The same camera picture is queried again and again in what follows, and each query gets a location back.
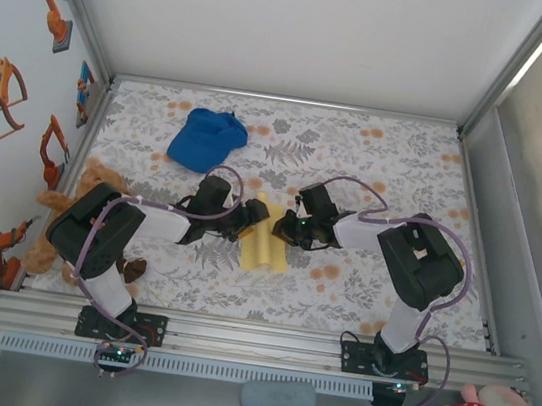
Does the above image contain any yellow cloth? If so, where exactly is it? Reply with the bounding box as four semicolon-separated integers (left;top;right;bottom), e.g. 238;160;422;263
236;190;298;277

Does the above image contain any floral patterned tablecloth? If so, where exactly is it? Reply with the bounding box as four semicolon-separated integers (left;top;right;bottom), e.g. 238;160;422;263
31;70;524;355

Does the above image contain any blue baseball cap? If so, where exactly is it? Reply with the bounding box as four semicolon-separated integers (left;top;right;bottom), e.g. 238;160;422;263
163;102;253;181

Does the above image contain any grey-blue sponge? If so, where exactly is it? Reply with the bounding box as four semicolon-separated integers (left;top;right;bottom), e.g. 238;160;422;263
237;373;319;406

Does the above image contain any small controller board with LED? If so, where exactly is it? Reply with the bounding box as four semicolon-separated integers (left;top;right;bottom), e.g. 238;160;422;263
95;339;141;366
370;377;419;406

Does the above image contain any brown teddy bear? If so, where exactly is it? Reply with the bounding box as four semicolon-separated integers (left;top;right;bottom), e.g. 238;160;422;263
17;149;162;297

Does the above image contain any blue orange machine sticker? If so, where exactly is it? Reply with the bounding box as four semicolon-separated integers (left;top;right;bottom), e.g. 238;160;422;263
70;59;99;131

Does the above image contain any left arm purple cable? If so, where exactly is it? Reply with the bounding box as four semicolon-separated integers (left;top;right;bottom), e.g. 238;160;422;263
58;145;250;394

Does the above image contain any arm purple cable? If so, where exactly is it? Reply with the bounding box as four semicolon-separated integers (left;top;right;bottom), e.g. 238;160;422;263
293;172;485;406
58;145;250;394

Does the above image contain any wide aluminium mounting rail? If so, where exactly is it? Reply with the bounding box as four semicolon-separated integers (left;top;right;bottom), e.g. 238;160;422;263
0;283;533;404

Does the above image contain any thin aluminium frame rail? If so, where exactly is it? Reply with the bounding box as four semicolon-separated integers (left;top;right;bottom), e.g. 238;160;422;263
110;70;465;133

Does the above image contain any thin black cable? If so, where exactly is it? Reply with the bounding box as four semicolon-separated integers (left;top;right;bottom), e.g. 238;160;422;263
339;329;376;351

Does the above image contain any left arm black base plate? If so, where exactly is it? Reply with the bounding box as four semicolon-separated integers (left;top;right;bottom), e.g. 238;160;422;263
74;303;170;350

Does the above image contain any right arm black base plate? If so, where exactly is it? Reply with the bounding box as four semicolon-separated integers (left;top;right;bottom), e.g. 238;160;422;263
336;338;433;387

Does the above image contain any white slotted cable duct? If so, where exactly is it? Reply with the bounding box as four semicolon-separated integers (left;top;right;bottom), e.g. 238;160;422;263
0;330;376;403

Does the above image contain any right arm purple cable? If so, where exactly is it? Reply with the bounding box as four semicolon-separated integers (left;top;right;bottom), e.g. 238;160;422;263
293;172;485;406

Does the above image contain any aluminium frame post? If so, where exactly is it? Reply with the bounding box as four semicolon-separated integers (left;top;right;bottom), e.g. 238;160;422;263
456;0;542;146
19;0;129;86

